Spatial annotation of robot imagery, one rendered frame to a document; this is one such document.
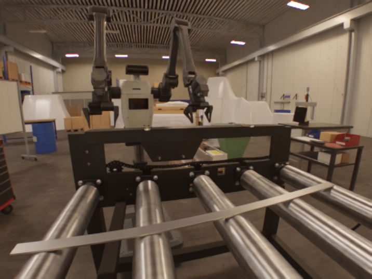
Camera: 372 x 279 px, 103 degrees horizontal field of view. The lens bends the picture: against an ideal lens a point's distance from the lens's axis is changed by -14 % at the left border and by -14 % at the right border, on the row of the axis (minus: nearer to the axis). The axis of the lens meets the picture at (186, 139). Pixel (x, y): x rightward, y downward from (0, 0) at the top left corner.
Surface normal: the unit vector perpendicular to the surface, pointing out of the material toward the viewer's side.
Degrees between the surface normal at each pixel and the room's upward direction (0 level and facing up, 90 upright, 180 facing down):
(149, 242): 9
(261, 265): 36
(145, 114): 90
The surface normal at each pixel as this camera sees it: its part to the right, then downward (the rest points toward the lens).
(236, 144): 0.09, 0.37
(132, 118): 0.40, 0.18
